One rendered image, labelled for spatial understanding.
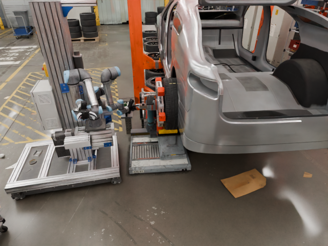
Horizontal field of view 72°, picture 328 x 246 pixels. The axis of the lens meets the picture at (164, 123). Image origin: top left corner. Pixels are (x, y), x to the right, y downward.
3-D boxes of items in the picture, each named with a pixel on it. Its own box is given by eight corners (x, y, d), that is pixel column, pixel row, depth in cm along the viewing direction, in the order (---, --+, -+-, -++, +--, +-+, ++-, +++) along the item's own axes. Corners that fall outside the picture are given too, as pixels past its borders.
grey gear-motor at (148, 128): (173, 139, 353) (174, 120, 334) (146, 141, 349) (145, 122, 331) (172, 133, 368) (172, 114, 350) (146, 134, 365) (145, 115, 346)
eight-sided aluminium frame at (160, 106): (163, 133, 279) (164, 93, 251) (158, 134, 279) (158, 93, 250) (160, 112, 325) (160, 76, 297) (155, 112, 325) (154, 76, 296)
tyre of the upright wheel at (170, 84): (188, 121, 250) (183, 68, 266) (167, 122, 248) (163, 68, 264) (180, 133, 314) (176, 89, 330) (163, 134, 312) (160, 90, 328)
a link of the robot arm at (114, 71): (95, 90, 294) (106, 66, 251) (105, 87, 303) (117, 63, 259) (100, 97, 293) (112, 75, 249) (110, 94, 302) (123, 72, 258)
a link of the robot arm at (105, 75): (100, 71, 242) (111, 113, 261) (109, 69, 248) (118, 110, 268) (95, 70, 250) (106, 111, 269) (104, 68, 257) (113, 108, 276)
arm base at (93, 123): (88, 128, 245) (86, 120, 240) (89, 121, 258) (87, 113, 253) (102, 127, 248) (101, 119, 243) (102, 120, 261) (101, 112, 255)
